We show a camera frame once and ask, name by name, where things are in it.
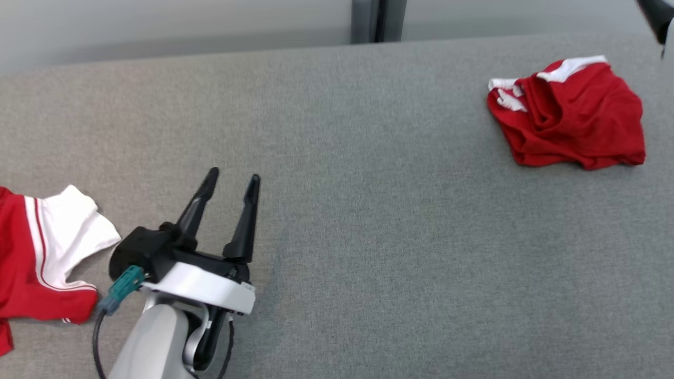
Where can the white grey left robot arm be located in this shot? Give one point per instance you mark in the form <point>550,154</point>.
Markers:
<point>152,342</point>

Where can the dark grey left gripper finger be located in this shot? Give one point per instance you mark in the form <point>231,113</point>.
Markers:
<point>245,231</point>
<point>197,216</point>

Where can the red jersey with white sleeves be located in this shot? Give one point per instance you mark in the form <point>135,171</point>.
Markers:
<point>21,263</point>

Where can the red basketball shorts white trim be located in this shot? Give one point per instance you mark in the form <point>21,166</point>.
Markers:
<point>584,121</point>

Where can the teal left camera connector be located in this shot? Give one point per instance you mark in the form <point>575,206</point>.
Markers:
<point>121,289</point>

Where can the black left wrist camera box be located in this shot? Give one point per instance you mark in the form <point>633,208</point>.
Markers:
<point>142,252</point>

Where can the grey partition post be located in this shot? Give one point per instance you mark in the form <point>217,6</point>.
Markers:
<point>376,21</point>

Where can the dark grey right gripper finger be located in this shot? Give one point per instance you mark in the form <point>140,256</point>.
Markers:
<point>658,16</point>

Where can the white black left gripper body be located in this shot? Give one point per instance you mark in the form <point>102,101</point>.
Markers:
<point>205,287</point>

